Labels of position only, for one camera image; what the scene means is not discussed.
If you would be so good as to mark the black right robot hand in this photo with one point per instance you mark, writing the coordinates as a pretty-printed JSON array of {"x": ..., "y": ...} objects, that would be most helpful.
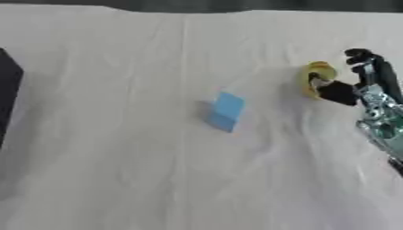
[{"x": 341, "y": 92}]

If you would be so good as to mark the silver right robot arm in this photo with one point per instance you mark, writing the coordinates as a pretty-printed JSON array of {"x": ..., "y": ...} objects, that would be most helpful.
[{"x": 382, "y": 116}]

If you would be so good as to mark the black box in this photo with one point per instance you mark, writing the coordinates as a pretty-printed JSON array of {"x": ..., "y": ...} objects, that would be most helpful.
[{"x": 7, "y": 92}]

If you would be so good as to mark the light blue block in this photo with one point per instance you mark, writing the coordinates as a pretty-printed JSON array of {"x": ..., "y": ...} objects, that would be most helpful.
[{"x": 225, "y": 111}]

